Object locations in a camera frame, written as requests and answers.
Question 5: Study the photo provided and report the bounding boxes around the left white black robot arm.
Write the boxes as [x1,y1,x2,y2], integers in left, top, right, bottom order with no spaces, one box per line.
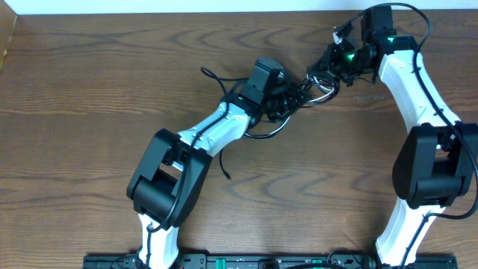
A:
[126,69,311,268]

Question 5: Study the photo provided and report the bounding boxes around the cardboard panel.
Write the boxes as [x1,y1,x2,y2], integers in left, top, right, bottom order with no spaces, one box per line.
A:
[0,0,18,68]

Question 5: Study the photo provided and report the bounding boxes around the white USB cable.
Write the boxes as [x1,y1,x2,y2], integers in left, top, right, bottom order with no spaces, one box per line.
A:
[268,74,337,137]

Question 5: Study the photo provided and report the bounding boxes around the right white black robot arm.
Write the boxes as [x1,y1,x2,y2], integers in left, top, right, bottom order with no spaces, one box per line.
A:
[307,34,477,268]

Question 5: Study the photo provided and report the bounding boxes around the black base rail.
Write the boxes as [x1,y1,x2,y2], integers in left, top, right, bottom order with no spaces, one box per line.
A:
[81,253,459,269]

